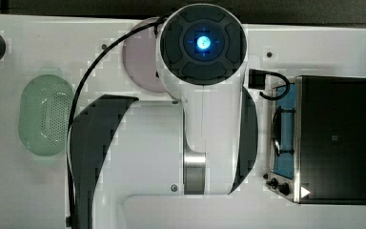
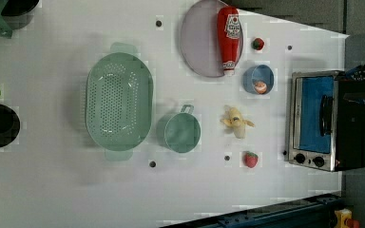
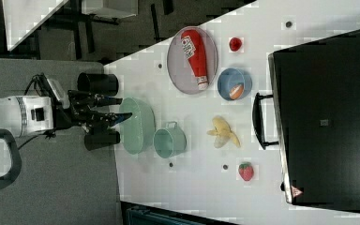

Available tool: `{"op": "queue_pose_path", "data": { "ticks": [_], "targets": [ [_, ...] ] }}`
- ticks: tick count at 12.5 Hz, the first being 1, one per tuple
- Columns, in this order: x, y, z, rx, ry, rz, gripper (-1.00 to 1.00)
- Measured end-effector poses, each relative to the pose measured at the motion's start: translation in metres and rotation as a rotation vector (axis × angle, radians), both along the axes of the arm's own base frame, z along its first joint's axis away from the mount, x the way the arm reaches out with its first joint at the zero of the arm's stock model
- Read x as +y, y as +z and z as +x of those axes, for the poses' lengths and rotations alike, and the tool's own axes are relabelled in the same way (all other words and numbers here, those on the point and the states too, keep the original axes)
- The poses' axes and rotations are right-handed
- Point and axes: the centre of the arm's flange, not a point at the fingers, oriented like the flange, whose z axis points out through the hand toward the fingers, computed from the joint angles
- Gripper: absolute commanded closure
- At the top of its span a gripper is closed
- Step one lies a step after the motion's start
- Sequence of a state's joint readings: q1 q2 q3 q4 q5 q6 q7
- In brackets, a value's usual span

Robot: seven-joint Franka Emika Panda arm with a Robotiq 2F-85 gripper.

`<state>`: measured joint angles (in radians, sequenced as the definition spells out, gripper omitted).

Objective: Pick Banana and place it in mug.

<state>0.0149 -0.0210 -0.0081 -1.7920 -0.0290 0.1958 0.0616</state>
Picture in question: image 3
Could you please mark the peeled yellow banana toy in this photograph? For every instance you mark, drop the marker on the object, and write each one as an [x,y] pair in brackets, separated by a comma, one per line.
[223,133]

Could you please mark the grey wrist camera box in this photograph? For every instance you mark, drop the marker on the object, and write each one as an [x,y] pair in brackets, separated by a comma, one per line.
[57,90]

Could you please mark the blue bowl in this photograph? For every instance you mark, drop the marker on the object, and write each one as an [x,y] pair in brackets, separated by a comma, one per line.
[230,77]

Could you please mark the large red strawberry toy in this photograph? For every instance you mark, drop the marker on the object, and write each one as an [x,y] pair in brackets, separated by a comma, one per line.
[246,171]

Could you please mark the red ketchup bottle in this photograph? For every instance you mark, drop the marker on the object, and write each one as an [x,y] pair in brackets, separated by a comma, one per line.
[193,47]

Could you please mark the green metal mug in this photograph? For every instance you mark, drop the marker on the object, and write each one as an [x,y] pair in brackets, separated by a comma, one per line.
[170,141]

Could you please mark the small red strawberry toy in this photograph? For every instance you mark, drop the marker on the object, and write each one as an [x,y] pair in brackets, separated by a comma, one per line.
[235,44]

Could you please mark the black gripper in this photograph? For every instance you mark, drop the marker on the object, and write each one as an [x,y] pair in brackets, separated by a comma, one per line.
[78,111]

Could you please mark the black cylinder cup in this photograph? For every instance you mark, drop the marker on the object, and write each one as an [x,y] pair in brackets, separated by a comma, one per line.
[96,140]
[106,84]

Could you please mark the grey round plate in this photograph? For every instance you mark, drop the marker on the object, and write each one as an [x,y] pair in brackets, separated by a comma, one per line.
[179,69]

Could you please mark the black toaster oven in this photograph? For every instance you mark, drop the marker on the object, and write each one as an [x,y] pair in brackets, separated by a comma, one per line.
[316,96]

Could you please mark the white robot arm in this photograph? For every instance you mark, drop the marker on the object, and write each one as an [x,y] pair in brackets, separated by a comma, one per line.
[33,116]

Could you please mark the green perforated colander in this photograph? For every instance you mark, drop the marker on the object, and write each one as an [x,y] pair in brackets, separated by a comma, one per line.
[137,132]

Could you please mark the orange slice toy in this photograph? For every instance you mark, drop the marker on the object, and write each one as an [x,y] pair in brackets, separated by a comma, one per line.
[237,91]

